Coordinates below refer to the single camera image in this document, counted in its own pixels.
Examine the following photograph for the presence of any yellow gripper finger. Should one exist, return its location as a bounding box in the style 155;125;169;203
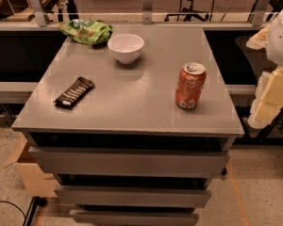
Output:
246;25;270;50
247;66;283;129

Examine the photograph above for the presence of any orange soda can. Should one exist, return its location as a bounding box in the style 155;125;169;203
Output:
175;62;207;109

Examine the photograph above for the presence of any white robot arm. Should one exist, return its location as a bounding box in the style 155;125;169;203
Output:
246;9;283;129

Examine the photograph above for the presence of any black office chair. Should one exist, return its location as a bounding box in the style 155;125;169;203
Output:
163;0;223;23

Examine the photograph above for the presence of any white bowl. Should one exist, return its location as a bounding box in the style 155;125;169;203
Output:
108;34;144;64

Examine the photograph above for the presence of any grey drawer cabinet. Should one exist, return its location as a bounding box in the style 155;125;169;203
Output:
14;24;242;215

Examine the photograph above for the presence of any middle grey drawer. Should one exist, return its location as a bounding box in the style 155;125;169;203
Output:
55;186;210;208

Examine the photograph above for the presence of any grey drawer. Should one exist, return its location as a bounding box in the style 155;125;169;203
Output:
70;210;199;226
55;186;210;208
29;147;229;178

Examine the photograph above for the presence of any green chip bag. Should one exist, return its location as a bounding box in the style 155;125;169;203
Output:
58;19;113;45

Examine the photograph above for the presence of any dark snack bar wrapper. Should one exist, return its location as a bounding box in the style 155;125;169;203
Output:
54;77;95;109

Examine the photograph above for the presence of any top grey drawer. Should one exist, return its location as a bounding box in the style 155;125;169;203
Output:
29;147;229;178

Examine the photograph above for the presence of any bottom grey drawer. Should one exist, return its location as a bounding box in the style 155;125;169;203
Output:
70;210;199;226

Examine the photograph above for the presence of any cardboard box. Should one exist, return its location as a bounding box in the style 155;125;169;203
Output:
4;134;58;198

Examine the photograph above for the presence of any metal railing post right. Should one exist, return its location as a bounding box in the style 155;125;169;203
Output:
249;0;270;26

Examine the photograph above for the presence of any metal railing post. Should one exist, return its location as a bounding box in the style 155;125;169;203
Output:
29;0;47;27
249;0;270;26
141;0;152;24

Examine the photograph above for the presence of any metal railing post middle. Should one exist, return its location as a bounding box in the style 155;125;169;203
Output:
141;0;152;24

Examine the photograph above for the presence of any metal railing post left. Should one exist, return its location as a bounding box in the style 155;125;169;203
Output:
29;0;47;27

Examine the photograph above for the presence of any black floor cable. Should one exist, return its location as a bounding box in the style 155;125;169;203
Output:
0;200;27;221

